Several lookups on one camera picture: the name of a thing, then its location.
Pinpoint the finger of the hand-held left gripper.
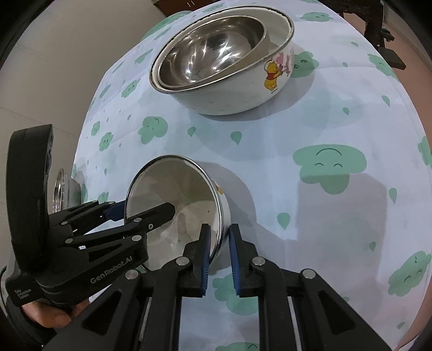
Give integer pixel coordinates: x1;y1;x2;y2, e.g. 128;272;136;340
50;200;126;237
66;202;177;252

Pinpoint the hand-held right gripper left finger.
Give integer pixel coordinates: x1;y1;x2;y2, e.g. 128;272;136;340
42;223;212;351

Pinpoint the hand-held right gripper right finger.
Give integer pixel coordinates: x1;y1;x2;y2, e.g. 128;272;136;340
228;223;394;351

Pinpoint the small white enamel bowl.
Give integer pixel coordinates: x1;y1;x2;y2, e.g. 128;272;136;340
124;154;233;271

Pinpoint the large white cartoon-print bowl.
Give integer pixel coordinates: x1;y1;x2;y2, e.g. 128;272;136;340
149;6;295;116

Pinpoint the large stainless steel bowl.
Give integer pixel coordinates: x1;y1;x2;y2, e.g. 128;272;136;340
157;15;272;89

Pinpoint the person's left hand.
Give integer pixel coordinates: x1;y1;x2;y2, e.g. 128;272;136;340
22;297;90;329

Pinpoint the small stainless steel bowl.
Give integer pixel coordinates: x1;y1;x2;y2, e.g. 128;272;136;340
52;168;83;211

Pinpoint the white cloud-print tablecloth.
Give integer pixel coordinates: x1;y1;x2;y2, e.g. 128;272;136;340
71;0;432;351

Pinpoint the brown wooden cabinet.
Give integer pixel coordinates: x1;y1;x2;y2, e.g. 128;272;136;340
152;0;225;16

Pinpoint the dark wooden furniture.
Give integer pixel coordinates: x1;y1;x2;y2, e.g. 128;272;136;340
337;0;406;70

